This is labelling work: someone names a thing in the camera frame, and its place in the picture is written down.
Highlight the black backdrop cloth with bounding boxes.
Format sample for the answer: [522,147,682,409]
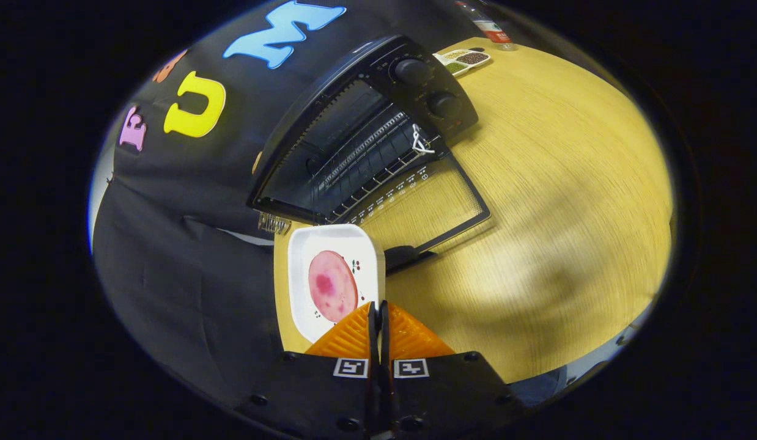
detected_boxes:
[88,0,471,407]

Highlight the black toaster oven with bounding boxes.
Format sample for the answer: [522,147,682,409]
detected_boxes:
[247,35,492,276]

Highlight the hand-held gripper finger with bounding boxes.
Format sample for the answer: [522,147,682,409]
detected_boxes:
[378,299,526,438]
[235,301,380,440]

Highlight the white square plate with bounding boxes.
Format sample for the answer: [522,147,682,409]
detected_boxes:
[287,224,386,344]

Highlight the person's blue trousers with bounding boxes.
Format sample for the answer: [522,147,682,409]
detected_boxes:
[508,365,569,405]

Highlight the pink ham slice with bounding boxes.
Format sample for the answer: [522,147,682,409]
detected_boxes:
[308,250,359,323]

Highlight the clear water bottle red label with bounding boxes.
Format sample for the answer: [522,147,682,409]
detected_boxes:
[455,0,519,51]

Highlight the small tray of beans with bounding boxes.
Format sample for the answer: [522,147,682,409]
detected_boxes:
[432,49,492,77]

